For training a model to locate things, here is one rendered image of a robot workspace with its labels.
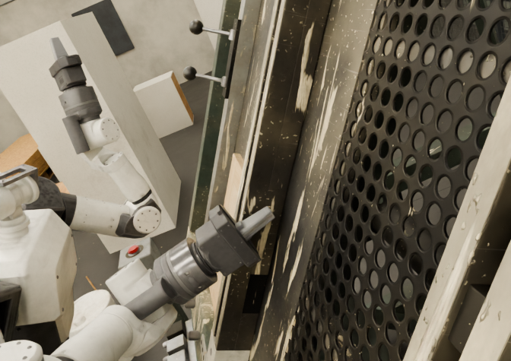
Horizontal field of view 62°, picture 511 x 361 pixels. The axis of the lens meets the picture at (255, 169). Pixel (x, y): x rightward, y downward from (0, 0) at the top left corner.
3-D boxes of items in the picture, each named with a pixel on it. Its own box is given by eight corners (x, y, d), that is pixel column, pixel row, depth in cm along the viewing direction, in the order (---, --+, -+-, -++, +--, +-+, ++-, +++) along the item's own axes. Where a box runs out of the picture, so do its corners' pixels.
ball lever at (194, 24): (238, 43, 111) (192, 33, 114) (241, 28, 110) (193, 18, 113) (233, 43, 108) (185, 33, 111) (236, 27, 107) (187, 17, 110)
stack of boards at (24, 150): (33, 157, 802) (19, 137, 784) (83, 137, 796) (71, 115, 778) (-34, 226, 578) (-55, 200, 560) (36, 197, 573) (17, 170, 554)
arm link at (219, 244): (267, 272, 70) (207, 314, 70) (255, 242, 78) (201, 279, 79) (223, 219, 64) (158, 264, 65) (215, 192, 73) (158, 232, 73)
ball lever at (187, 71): (230, 89, 115) (185, 78, 118) (233, 74, 114) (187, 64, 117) (225, 90, 112) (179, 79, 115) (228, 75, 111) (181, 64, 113)
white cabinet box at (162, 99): (158, 130, 641) (135, 86, 612) (194, 115, 638) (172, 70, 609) (155, 140, 601) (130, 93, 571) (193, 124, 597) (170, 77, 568)
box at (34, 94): (127, 203, 440) (28, 39, 367) (181, 181, 437) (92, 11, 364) (109, 254, 358) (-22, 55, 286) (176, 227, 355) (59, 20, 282)
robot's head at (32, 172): (-15, 212, 84) (-19, 176, 81) (20, 194, 92) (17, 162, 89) (12, 220, 82) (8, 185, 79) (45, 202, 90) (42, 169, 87)
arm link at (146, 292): (201, 286, 76) (150, 321, 76) (166, 236, 76) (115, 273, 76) (192, 309, 65) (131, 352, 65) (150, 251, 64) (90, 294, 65)
